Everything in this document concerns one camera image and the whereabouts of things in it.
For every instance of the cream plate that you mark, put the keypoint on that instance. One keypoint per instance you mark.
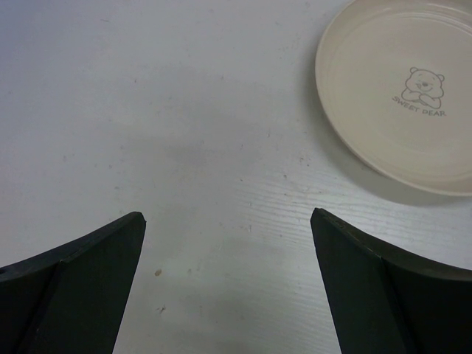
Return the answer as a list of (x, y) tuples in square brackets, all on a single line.
[(394, 80)]

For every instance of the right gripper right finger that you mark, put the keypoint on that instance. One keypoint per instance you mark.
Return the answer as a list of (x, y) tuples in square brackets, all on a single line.
[(384, 299)]

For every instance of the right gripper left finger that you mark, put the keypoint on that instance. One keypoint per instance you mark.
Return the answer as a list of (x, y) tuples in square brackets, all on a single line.
[(71, 299)]

